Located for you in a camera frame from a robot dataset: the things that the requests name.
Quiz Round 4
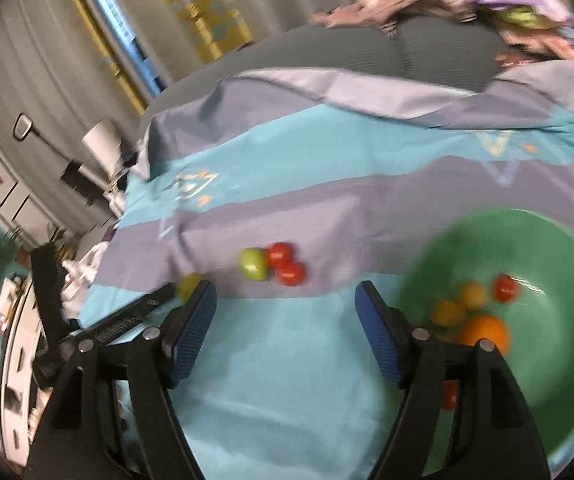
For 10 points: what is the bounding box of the green bowl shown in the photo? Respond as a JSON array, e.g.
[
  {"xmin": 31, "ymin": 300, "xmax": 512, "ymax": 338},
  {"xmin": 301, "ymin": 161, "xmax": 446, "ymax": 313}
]
[{"xmin": 399, "ymin": 208, "xmax": 574, "ymax": 476}]

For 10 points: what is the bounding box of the white cabinet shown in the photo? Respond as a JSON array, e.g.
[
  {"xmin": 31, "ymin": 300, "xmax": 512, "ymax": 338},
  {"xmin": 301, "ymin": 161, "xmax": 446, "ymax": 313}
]
[{"xmin": 0, "ymin": 275, "xmax": 52, "ymax": 466}]

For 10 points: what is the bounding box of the small tan round fruit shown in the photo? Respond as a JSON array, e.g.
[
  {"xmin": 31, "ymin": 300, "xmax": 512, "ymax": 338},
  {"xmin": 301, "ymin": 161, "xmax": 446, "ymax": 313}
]
[{"xmin": 459, "ymin": 281, "xmax": 488, "ymax": 309}]

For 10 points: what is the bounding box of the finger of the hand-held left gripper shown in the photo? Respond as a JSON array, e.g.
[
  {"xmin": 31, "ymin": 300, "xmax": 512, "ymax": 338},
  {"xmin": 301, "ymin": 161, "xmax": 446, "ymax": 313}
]
[
  {"xmin": 30, "ymin": 245, "xmax": 70, "ymax": 343},
  {"xmin": 62, "ymin": 282, "xmax": 176, "ymax": 348}
]

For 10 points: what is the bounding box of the small green tomato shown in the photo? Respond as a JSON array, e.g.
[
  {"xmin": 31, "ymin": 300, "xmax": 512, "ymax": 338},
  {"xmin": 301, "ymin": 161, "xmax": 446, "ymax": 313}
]
[{"xmin": 177, "ymin": 272, "xmax": 204, "ymax": 302}]

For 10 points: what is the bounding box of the dark red tomato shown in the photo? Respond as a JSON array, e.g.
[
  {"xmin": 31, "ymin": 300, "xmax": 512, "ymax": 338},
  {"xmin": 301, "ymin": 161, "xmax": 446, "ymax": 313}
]
[{"xmin": 442, "ymin": 380, "xmax": 460, "ymax": 411}]

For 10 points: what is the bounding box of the blue grey printed cloth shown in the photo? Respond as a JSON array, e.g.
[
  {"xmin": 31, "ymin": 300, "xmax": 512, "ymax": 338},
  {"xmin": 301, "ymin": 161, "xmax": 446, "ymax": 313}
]
[{"xmin": 74, "ymin": 60, "xmax": 574, "ymax": 480}]

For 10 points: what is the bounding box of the large orange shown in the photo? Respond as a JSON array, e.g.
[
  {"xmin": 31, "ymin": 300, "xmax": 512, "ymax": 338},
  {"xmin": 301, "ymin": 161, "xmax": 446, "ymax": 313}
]
[{"xmin": 457, "ymin": 314, "xmax": 511, "ymax": 356}]

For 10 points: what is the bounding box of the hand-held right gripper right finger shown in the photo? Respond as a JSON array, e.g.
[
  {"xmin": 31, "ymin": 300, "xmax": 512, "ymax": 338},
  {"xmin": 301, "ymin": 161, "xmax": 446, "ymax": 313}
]
[{"xmin": 355, "ymin": 280, "xmax": 552, "ymax": 480}]

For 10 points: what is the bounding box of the yellow patterned curtain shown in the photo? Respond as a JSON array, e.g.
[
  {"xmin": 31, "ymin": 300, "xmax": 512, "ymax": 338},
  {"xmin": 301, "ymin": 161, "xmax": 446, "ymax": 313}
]
[{"xmin": 142, "ymin": 0, "xmax": 258, "ymax": 66}]

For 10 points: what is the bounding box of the large green tomato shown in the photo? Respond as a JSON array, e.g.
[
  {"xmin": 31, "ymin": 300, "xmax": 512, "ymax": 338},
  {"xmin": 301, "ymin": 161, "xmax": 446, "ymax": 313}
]
[{"xmin": 239, "ymin": 247, "xmax": 270, "ymax": 282}]

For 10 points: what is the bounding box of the large tan round fruit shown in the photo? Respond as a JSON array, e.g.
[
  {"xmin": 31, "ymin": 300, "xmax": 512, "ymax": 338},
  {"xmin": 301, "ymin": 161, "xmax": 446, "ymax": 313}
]
[{"xmin": 431, "ymin": 299, "xmax": 468, "ymax": 327}]

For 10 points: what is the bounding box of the black stand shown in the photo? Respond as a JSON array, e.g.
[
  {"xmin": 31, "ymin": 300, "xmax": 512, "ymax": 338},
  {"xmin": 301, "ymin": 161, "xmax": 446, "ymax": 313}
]
[{"xmin": 59, "ymin": 160, "xmax": 105, "ymax": 206}]

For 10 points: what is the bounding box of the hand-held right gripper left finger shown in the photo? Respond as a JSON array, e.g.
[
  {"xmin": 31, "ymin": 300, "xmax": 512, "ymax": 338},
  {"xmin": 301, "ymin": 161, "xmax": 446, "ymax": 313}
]
[{"xmin": 26, "ymin": 280, "xmax": 218, "ymax": 480}]

